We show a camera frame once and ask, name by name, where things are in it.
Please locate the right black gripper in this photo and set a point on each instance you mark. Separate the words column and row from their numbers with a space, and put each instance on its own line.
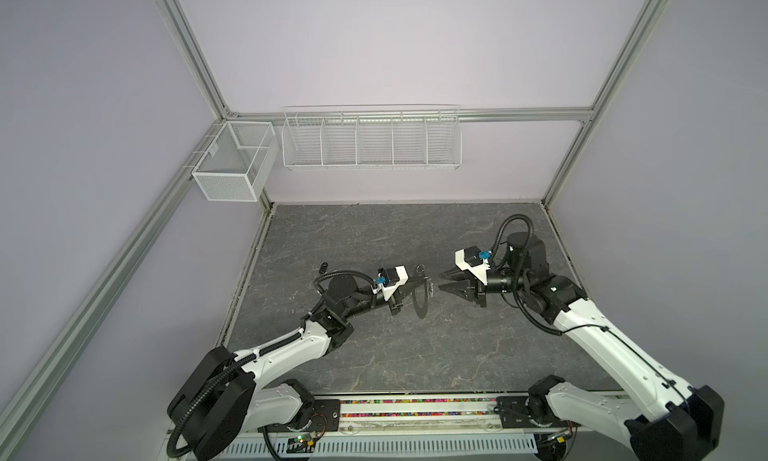
column 461, row 289

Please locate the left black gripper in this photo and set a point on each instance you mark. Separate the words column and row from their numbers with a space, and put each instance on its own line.
column 408, row 287

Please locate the metal ring disc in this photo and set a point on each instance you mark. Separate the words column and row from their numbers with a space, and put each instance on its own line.
column 421, row 297

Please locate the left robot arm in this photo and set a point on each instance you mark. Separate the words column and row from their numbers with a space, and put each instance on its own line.
column 323, row 329

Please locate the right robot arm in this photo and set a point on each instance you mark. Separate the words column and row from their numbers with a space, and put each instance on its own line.
column 662, row 417

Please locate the white mesh box basket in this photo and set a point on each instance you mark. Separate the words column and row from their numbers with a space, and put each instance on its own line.
column 237, row 162

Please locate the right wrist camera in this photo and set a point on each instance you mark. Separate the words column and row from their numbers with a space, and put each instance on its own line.
column 475, row 261

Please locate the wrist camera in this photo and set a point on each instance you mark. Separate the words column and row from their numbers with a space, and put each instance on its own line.
column 388, row 280
column 475, row 261

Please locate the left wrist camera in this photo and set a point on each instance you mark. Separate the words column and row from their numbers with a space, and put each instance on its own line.
column 388, row 280

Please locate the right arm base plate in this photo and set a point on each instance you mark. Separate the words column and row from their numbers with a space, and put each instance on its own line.
column 516, row 411

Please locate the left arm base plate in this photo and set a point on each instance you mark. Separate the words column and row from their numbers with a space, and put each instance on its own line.
column 322, row 415

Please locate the long white wire basket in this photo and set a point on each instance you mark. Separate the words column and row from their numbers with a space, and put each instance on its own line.
column 372, row 137

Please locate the white slotted cable duct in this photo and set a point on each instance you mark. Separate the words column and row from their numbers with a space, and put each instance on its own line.
column 409, row 446

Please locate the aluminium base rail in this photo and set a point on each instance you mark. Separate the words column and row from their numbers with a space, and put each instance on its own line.
column 420, row 413

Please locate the aluminium frame profiles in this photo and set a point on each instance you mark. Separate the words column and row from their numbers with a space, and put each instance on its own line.
column 34, row 395

